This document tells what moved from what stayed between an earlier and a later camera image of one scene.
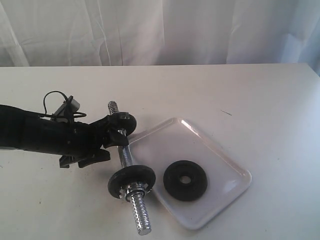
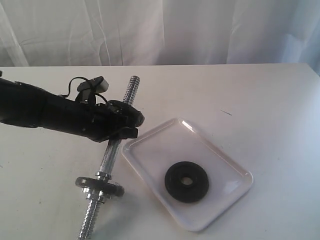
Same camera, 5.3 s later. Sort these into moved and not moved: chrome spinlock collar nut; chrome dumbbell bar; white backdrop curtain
Moved: chrome dumbbell bar; chrome spinlock collar nut
Not moved: white backdrop curtain
